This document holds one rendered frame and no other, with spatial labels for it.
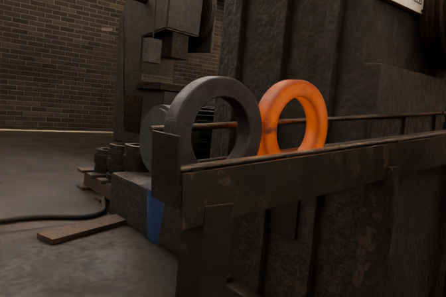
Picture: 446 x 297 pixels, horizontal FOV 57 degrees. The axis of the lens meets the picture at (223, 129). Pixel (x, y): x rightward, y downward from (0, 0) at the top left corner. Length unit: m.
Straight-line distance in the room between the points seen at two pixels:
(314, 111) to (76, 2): 6.45
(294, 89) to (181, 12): 4.80
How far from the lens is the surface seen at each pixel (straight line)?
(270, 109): 0.73
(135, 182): 2.27
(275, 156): 0.73
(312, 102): 0.82
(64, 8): 7.03
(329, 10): 1.29
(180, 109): 0.61
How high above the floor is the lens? 0.73
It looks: 4 degrees down
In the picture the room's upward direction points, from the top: 5 degrees clockwise
